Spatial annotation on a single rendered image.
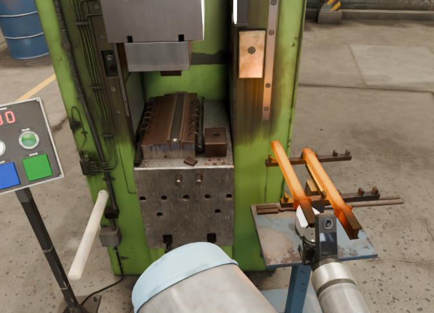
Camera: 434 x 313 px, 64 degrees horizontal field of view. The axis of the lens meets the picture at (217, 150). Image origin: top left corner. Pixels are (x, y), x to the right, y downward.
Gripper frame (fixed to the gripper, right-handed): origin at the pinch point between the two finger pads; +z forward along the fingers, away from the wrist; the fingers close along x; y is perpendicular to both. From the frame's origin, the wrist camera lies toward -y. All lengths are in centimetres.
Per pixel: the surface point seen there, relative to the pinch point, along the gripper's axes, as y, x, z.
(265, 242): 31.8, -5.6, 15.5
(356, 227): 3.4, 13.0, -5.8
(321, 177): 4.3, 11.4, 17.3
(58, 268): 64, -93, 37
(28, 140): -6, -83, 33
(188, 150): 8, -31, 42
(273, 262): 31.8, -4.5, 6.7
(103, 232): 62, -76, 55
